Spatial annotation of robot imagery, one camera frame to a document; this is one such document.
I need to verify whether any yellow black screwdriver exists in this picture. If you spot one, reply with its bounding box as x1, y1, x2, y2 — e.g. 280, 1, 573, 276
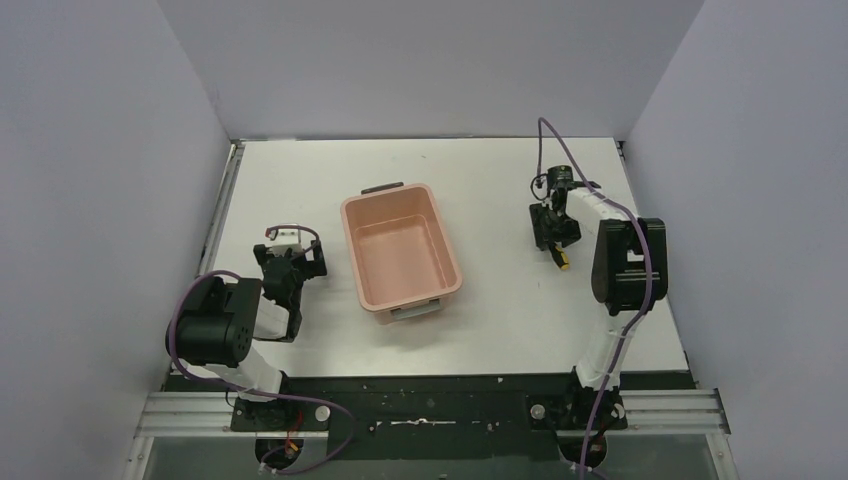
549, 243, 570, 270

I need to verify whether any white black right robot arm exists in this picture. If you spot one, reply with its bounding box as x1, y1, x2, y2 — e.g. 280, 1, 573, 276
529, 187, 668, 427

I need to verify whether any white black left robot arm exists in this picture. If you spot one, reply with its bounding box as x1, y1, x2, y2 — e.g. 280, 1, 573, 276
165, 240, 327, 403

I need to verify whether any pink plastic bin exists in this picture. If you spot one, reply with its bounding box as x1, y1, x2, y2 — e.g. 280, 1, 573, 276
340, 182, 463, 324

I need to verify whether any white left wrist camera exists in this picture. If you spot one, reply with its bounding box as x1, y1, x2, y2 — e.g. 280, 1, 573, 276
270, 229, 303, 257

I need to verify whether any black round right wrist camera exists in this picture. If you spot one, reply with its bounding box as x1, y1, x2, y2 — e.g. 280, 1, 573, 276
545, 165, 574, 190

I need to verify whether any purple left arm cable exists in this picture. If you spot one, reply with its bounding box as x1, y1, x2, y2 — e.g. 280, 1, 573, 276
166, 223, 358, 477

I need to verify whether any aluminium table edge rail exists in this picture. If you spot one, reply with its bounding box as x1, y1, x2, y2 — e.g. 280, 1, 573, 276
196, 140, 245, 276

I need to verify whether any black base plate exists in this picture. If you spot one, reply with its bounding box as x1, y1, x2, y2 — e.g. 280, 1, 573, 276
141, 372, 695, 471

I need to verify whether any aluminium front frame rail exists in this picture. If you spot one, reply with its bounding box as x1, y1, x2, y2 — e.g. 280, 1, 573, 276
123, 389, 741, 480

